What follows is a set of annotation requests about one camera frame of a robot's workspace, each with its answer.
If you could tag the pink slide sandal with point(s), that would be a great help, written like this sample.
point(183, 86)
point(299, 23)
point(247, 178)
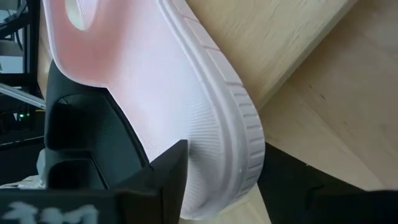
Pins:
point(155, 77)

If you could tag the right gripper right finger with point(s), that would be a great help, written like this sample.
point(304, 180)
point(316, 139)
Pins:
point(326, 205)

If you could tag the black slide sandal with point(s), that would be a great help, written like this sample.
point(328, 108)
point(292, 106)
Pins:
point(93, 130)

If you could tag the black aluminium table frame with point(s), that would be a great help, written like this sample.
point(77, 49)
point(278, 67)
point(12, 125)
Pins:
point(33, 46)

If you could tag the wooden shoe shelf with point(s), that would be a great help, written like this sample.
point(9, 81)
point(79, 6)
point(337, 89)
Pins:
point(264, 37)

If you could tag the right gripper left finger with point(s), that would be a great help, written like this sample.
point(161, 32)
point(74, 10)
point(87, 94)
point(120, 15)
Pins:
point(77, 208)

